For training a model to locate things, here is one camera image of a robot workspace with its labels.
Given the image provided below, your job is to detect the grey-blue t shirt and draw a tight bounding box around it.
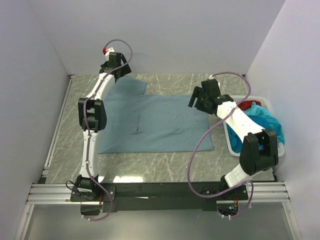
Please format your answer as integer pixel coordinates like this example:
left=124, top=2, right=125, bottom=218
left=98, top=76, right=210, bottom=154

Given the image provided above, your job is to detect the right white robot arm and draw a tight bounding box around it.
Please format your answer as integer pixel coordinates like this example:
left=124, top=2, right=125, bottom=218
left=188, top=79, right=279, bottom=200

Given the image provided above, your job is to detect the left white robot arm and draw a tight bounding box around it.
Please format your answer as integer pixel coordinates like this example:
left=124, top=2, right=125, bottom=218
left=75, top=47, right=132, bottom=201

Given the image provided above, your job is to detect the white laundry basket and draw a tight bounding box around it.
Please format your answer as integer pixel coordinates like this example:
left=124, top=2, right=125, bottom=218
left=223, top=96, right=285, bottom=157

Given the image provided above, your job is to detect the red t shirt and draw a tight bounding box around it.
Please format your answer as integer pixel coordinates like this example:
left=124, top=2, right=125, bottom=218
left=238, top=100, right=261, bottom=111

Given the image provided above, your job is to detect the teal t shirt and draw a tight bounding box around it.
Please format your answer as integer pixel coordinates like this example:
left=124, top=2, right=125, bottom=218
left=226, top=103, right=285, bottom=154

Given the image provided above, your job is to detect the black base beam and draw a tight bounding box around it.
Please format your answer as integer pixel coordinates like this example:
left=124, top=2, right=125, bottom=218
left=70, top=181, right=249, bottom=213

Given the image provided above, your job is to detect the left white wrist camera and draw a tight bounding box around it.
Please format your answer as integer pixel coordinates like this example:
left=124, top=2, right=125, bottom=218
left=102, top=47, right=115, bottom=61

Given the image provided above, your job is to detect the aluminium frame rail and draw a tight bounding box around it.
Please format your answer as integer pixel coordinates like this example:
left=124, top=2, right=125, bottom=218
left=26, top=75, right=75, bottom=205

